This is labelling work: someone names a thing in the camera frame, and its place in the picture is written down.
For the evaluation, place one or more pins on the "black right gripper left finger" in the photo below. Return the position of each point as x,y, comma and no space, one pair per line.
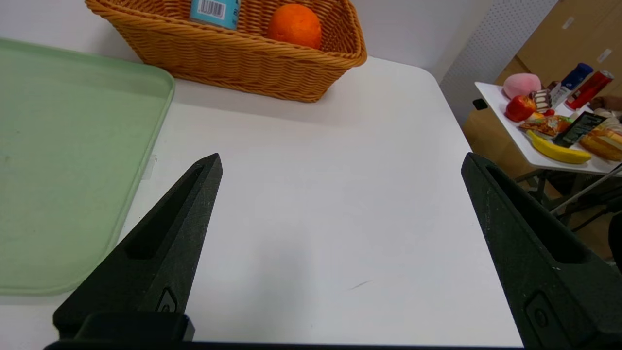
160,253

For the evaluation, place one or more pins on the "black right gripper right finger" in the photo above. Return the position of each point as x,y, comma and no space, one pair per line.
549,272

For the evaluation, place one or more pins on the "clear water bottle blue label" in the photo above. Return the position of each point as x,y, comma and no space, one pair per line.
215,12

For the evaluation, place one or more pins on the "orange fruit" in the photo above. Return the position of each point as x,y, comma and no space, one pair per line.
294,26

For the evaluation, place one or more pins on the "orange wicker basket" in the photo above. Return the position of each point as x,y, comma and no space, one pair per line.
233,63

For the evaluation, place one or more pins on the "yellow banana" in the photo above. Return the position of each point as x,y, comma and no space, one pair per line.
559,153

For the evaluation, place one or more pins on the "light green plastic tray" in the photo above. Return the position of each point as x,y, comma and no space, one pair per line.
68,160

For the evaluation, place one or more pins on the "golden bread roll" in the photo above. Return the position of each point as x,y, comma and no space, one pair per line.
602,146

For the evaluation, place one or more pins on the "orange snack packet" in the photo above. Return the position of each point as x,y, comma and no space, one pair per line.
546,125

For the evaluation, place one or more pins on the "black snack packet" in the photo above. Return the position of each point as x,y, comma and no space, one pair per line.
580,129

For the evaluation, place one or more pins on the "red apple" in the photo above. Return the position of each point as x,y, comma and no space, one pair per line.
520,108

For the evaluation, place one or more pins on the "brown white chocolate cake toy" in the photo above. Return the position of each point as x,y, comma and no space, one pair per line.
541,100

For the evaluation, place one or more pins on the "black table corner cap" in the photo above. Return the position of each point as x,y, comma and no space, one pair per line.
479,104

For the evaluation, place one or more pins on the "white side table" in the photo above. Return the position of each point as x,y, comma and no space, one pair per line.
488,95

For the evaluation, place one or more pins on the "red drink can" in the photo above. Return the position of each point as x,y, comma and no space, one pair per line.
590,89

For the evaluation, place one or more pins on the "pink peach toy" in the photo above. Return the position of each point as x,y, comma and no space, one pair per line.
521,85

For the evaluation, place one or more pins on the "blue and white can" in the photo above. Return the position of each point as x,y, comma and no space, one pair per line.
576,78

